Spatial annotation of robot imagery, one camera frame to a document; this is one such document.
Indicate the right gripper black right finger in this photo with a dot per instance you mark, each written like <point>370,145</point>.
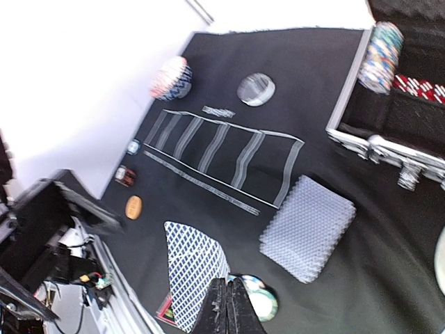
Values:
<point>241,317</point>

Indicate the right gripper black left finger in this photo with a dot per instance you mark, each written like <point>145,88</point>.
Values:
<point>212,317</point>

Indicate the blue card player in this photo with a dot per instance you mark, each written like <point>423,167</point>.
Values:
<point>194,260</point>

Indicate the orange big blind button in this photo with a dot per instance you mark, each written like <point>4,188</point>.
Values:
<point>133,207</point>

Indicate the red brown poker chip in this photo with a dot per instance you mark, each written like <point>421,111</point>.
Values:
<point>125,176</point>

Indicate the dark green poker chip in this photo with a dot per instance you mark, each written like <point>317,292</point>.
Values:
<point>133,147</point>

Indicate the clear round dealer button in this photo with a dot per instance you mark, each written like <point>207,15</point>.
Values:
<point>256,89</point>

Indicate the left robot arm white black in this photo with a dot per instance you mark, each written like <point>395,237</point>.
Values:
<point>31,229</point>

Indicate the triangular red black marker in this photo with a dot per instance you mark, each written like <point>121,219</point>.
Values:
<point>165,312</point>

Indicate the black poker mat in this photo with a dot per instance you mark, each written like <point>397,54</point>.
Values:
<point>210,161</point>

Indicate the cream ribbed ceramic mug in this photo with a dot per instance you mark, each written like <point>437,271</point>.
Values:
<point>439,261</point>

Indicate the patterned ceramic bowl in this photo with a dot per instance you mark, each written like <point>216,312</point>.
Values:
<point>173,81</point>

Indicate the aluminium poker chip case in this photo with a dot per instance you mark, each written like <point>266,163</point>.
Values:
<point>399,129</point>

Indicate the left chip stack in case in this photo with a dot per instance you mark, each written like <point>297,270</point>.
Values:
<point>377,70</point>

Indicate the red dice row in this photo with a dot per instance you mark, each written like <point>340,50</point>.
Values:
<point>422,89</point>

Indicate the aluminium front rail frame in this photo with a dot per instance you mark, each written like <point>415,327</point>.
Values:
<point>80,313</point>

